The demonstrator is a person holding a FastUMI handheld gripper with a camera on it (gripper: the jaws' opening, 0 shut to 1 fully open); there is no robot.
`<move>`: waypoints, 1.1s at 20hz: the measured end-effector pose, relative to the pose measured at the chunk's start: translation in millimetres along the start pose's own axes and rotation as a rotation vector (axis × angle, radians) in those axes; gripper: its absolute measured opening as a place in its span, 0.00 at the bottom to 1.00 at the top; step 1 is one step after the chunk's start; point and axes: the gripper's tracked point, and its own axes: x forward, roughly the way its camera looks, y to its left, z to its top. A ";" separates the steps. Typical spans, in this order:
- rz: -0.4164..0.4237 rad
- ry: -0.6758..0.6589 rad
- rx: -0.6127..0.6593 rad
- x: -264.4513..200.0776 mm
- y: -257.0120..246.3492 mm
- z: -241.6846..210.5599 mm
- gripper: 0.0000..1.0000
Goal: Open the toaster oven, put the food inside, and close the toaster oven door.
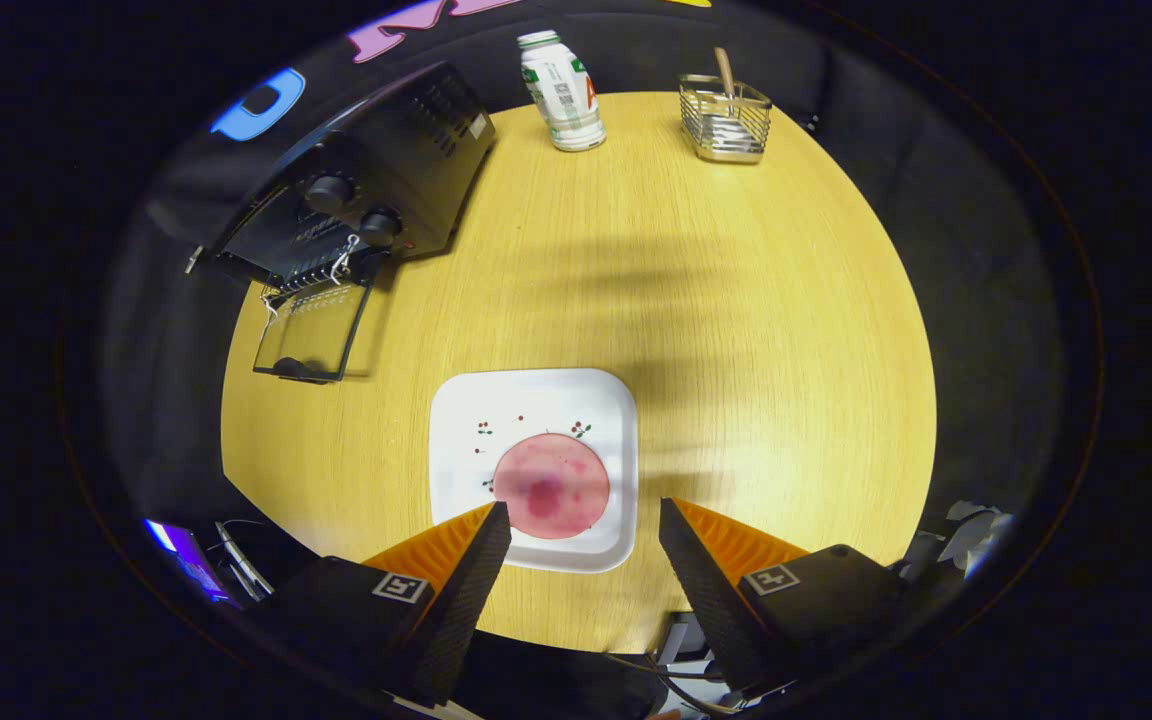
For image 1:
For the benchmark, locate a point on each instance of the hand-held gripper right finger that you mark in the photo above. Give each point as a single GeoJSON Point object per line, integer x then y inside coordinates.
{"type": "Point", "coordinates": [706, 600]}

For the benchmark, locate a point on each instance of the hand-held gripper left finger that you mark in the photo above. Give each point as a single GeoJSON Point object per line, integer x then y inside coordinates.
{"type": "Point", "coordinates": [461, 600]}

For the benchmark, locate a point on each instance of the pink round meat slice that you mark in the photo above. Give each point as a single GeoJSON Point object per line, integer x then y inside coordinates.
{"type": "Point", "coordinates": [551, 485]}

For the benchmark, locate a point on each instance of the white square plate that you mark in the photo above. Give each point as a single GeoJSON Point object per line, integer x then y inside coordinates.
{"type": "Point", "coordinates": [536, 400]}

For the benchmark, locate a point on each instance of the black toaster oven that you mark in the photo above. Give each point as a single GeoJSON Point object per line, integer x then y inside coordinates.
{"type": "Point", "coordinates": [406, 150]}

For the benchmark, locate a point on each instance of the crumpled grey paper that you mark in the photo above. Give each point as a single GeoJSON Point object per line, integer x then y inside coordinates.
{"type": "Point", "coordinates": [976, 535]}

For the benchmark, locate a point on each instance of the purple lit screen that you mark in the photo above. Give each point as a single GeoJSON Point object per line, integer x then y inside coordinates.
{"type": "Point", "coordinates": [186, 560]}

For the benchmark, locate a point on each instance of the small metal clip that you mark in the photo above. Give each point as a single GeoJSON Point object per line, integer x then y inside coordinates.
{"type": "Point", "coordinates": [194, 260]}

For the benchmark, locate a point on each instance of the white plastic bottle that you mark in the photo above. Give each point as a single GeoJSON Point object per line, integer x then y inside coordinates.
{"type": "Point", "coordinates": [561, 95]}

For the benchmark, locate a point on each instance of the wooden stick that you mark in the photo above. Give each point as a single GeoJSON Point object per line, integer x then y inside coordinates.
{"type": "Point", "coordinates": [726, 72]}

